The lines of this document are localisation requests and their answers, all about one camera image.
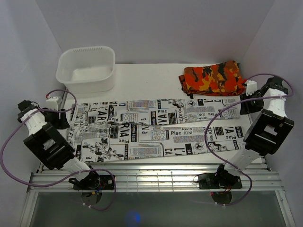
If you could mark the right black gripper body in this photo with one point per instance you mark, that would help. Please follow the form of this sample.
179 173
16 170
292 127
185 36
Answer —
252 106

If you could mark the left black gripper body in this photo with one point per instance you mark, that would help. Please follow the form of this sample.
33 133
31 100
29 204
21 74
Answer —
54 117

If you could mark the newspaper print trousers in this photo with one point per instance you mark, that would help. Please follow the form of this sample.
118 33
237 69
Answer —
128 130

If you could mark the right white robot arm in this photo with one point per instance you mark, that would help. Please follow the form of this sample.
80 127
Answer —
267 132

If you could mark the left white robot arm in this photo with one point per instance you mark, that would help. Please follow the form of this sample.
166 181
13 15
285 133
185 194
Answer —
47 143

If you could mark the orange camouflage folded trousers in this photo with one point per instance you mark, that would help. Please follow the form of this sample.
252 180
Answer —
222 79

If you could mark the white plastic basket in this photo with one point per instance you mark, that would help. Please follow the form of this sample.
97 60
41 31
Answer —
87 69

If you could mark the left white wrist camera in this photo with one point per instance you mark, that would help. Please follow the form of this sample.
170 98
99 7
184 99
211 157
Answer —
53 103

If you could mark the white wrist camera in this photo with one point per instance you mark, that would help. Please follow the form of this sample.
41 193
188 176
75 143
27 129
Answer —
251 87
53 103

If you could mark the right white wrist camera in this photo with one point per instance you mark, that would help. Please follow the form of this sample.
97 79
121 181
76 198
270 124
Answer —
251 87

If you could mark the aluminium rail frame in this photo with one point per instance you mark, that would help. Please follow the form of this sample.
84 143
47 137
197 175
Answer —
164 193

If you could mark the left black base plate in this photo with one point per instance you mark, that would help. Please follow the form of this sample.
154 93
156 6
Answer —
102 182

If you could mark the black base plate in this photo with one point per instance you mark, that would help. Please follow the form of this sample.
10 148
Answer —
206 182
102 182

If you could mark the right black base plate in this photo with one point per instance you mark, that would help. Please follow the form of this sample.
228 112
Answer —
206 182

